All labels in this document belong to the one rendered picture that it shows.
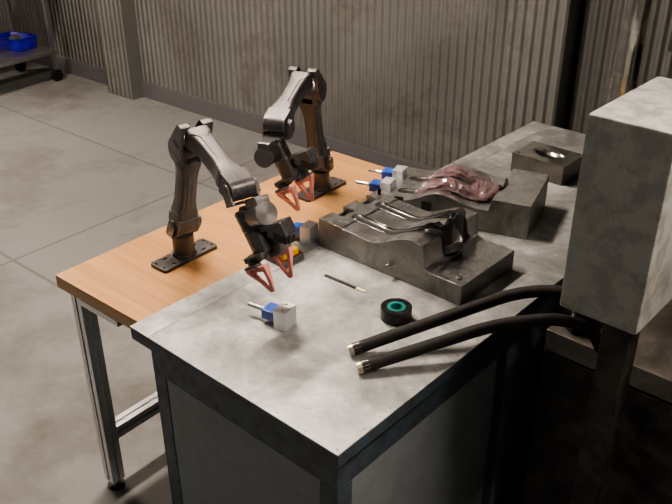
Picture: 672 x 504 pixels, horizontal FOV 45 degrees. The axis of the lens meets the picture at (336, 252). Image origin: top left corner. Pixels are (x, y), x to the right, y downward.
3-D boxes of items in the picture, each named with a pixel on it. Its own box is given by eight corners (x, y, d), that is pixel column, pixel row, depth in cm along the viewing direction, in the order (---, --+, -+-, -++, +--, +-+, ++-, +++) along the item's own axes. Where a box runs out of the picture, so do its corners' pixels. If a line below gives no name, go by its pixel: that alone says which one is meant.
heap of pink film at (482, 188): (410, 195, 257) (411, 172, 254) (429, 175, 272) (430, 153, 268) (491, 210, 248) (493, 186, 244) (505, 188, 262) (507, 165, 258)
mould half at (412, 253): (319, 245, 241) (318, 204, 234) (374, 216, 258) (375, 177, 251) (460, 306, 212) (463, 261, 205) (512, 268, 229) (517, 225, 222)
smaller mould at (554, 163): (510, 170, 289) (512, 152, 286) (531, 158, 299) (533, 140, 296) (561, 186, 278) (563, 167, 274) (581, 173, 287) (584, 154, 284)
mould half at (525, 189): (372, 210, 262) (372, 178, 257) (400, 180, 283) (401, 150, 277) (526, 240, 244) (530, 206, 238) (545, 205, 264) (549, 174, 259)
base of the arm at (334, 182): (347, 162, 277) (331, 157, 281) (308, 180, 263) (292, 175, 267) (347, 183, 281) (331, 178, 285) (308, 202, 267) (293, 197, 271)
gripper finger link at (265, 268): (294, 279, 197) (277, 245, 196) (277, 293, 192) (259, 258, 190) (275, 285, 202) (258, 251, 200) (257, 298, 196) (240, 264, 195)
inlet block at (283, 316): (243, 317, 207) (242, 299, 205) (255, 308, 211) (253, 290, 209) (285, 332, 201) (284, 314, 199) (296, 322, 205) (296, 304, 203)
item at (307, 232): (272, 235, 247) (272, 219, 244) (281, 228, 251) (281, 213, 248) (310, 245, 241) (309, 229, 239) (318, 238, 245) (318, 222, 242)
